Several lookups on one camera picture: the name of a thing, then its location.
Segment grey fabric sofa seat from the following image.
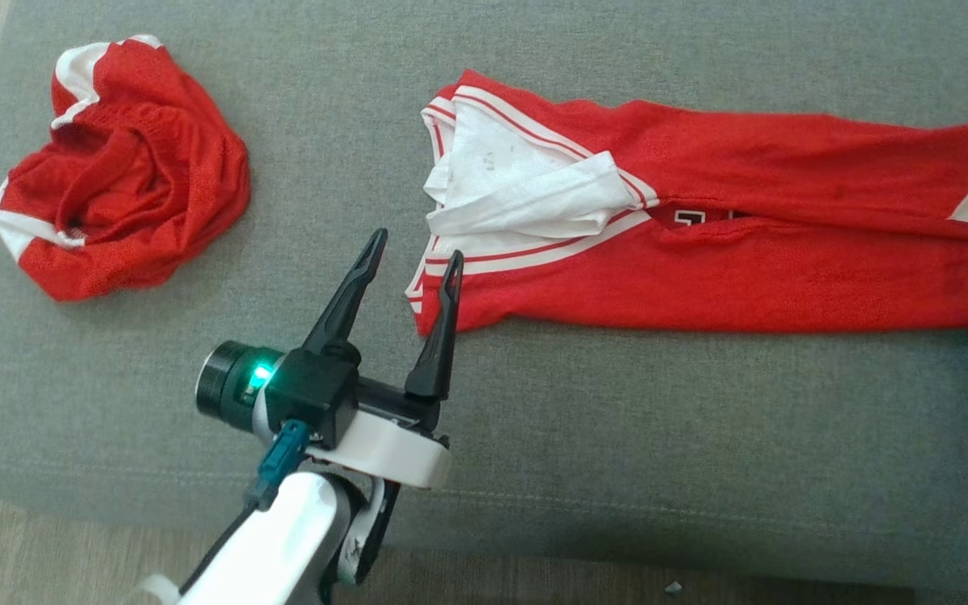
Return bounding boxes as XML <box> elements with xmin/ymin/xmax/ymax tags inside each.
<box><xmin>0</xmin><ymin>0</ymin><xmax>968</xmax><ymax>589</ymax></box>

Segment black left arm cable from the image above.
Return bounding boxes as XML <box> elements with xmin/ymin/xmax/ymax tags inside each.
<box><xmin>177</xmin><ymin>420</ymin><xmax>312</xmax><ymax>597</ymax></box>

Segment red jersey with white trim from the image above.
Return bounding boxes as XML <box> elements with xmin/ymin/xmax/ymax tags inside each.
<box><xmin>404</xmin><ymin>70</ymin><xmax>968</xmax><ymax>337</ymax></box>

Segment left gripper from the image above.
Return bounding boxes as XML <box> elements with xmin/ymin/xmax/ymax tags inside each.
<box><xmin>195</xmin><ymin>228</ymin><xmax>466</xmax><ymax>491</ymax></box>

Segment red mesh shorts white stripes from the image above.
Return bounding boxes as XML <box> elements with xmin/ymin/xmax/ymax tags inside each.
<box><xmin>0</xmin><ymin>34</ymin><xmax>251</xmax><ymax>302</ymax></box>

